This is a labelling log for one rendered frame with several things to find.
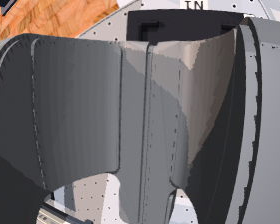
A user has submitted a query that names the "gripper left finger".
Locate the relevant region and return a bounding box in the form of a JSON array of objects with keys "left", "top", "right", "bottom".
[{"left": 0, "top": 33, "right": 154, "bottom": 224}]

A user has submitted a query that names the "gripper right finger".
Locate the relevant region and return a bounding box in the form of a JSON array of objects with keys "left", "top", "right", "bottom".
[{"left": 143, "top": 16, "right": 280, "bottom": 224}]

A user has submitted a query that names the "white label marked n1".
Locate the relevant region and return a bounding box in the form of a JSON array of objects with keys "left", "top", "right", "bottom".
[{"left": 180, "top": 0, "right": 208, "bottom": 10}]

